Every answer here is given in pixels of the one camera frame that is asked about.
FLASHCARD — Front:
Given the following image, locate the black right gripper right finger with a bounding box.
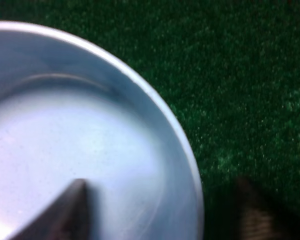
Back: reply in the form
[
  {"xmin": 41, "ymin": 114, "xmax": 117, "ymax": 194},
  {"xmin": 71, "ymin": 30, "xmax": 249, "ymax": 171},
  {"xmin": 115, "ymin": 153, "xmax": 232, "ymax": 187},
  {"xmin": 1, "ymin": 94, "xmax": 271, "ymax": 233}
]
[{"xmin": 236, "ymin": 177, "xmax": 285, "ymax": 240}]

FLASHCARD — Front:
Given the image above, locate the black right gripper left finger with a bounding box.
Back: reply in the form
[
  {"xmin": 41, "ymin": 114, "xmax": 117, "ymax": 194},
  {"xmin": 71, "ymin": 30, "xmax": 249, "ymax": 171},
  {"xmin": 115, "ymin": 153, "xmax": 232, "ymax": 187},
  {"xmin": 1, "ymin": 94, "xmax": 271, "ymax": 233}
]
[{"xmin": 11, "ymin": 179, "xmax": 90, "ymax": 240}]

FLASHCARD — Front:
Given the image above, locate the dark green carpet mat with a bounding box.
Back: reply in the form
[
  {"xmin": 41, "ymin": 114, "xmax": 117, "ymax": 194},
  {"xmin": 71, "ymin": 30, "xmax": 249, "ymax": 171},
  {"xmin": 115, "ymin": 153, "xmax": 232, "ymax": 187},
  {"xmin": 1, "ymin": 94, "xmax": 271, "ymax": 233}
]
[{"xmin": 0, "ymin": 0, "xmax": 300, "ymax": 240}]

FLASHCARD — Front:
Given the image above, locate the light blue bowl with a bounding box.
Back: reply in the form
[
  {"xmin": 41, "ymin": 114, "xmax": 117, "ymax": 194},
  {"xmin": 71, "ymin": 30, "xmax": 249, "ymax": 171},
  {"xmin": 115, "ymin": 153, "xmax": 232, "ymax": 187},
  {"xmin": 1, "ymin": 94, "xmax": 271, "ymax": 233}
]
[{"xmin": 0, "ymin": 20, "xmax": 204, "ymax": 240}]

